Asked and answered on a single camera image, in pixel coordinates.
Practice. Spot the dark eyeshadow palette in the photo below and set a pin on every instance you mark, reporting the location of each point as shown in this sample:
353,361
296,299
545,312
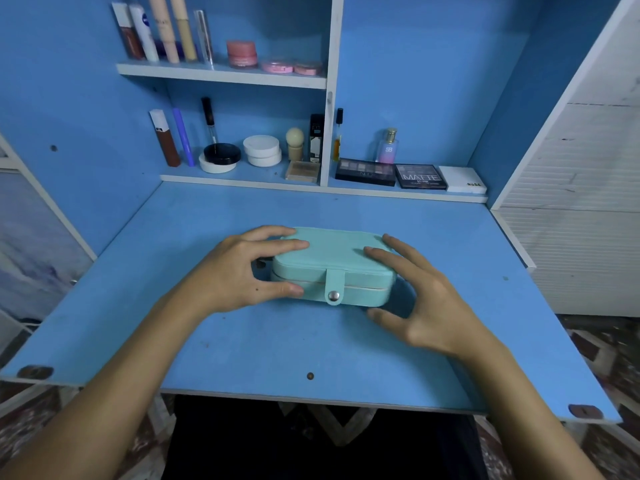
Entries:
366,173

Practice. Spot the tall beige cosmetic tube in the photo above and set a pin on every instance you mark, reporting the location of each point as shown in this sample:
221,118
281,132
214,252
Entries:
164,30

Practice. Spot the pink round jar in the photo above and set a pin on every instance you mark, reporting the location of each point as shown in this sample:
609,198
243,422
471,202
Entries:
242,54

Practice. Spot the blue cosmetic tube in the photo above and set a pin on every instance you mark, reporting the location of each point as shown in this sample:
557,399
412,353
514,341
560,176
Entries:
184,138

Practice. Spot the person's right hand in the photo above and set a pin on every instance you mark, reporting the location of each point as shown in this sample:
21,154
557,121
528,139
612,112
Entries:
440,305

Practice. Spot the person's dark clothing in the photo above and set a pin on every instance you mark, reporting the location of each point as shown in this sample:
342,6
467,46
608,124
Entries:
320,445

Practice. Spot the white framed marbled panel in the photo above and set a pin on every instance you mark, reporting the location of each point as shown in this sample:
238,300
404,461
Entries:
35,245

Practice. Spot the white shelf unit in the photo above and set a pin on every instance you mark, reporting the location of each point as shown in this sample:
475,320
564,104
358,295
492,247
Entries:
332,55

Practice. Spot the white bowl black inside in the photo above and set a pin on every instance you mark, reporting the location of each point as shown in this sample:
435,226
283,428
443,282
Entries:
221,155

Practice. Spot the pink flat compact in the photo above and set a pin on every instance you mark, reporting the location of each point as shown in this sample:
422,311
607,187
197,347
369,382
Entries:
278,68
307,70

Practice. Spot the black makeup brush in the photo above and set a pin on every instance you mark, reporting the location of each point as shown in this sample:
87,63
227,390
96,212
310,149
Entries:
209,120

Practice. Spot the beige makeup sponge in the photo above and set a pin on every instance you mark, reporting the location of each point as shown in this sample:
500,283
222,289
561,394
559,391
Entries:
295,143

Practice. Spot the brown lipstick tube white cap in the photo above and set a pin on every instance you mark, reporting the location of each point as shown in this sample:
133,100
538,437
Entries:
166,140

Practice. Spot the white flat box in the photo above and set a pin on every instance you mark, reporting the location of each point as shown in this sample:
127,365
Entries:
463,181

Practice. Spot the small pink perfume bottle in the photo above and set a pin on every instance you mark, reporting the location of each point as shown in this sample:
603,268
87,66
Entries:
387,148

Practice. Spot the cream jewellery box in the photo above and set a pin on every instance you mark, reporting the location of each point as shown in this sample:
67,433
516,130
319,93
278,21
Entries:
330,257

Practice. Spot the black cosmetic bottle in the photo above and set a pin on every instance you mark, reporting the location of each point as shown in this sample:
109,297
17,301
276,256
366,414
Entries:
316,138

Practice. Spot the person's left forearm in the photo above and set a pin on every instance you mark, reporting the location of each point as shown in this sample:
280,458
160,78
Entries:
110,405

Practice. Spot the square brown powder compact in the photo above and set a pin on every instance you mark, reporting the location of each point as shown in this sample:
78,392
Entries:
303,172

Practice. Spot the thin dark cosmetic bottle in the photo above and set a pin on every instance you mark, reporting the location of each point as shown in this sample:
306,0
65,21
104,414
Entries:
337,135

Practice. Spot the white tube blue label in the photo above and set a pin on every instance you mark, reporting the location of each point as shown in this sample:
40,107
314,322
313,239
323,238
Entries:
145,35

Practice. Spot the white slatted cabinet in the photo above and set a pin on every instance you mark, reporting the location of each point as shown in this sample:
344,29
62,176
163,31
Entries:
580,195

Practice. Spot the white round cream jar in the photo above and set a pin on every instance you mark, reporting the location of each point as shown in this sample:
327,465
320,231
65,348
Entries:
262,150

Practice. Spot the person's right forearm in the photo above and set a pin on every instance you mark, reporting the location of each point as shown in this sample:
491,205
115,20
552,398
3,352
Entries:
530,415

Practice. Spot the person's left hand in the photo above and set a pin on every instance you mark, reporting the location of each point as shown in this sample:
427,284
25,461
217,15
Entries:
235,275

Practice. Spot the short beige cosmetic tube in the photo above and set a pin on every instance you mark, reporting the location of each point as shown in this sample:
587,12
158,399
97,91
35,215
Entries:
184,30

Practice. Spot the black lettered eyeshadow palette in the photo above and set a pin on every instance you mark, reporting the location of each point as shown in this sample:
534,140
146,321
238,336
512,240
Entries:
421,177

